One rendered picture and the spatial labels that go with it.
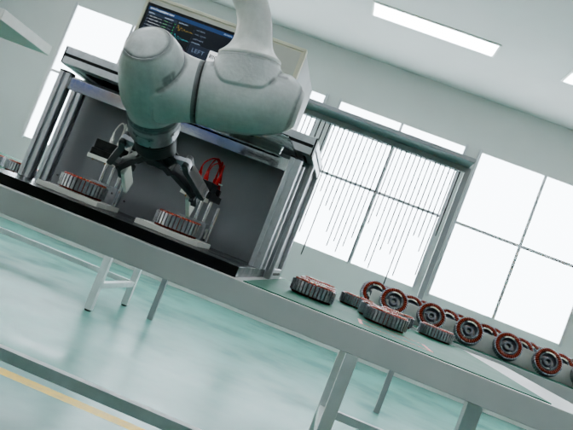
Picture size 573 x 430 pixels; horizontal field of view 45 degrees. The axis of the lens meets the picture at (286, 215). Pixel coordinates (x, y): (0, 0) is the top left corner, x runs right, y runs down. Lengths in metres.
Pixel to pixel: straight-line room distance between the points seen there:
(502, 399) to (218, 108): 0.73
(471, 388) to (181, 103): 0.72
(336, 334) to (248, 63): 0.53
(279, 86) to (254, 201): 0.79
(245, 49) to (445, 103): 7.25
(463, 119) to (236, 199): 6.57
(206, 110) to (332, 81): 7.21
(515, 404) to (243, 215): 0.86
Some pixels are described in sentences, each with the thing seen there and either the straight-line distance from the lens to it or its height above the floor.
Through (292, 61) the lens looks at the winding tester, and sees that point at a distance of 1.78.
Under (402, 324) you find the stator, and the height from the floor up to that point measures 0.77.
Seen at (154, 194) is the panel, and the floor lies 0.85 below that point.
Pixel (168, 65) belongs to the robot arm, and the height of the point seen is 1.02.
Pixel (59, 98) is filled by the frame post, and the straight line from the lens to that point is 1.85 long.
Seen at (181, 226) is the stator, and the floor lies 0.80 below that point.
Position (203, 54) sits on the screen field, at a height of 1.22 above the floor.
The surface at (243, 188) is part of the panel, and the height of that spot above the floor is 0.95.
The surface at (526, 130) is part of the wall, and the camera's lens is 8.40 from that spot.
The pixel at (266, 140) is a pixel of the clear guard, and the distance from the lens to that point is 1.47.
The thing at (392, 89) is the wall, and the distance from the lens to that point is 8.27.
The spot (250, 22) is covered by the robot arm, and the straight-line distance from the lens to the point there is 1.13.
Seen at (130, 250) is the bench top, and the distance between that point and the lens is 1.37.
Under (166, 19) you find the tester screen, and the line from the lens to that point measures 1.87.
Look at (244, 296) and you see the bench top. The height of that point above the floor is 0.72.
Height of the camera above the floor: 0.83
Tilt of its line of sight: 3 degrees up
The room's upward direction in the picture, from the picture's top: 21 degrees clockwise
